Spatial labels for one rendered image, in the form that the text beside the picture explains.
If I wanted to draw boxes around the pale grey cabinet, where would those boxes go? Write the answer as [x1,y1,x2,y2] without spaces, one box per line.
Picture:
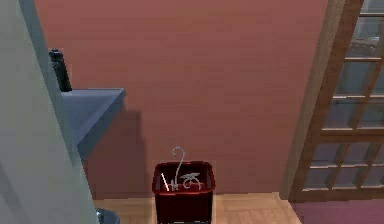
[0,0,100,224]

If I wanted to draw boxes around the blue-grey countertop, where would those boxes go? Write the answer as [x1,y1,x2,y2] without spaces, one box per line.
[60,87,127,162]

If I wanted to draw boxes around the grey wire scrap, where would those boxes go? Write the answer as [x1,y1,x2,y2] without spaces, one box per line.
[160,146,203,192]

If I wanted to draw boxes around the red trash can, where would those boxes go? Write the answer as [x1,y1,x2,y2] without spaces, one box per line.
[152,161,216,224]

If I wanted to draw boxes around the silver round pot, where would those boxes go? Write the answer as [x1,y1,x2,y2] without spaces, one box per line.
[95,207,121,224]

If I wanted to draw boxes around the brown glazed room door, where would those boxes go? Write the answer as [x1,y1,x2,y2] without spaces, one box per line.
[279,0,384,203]

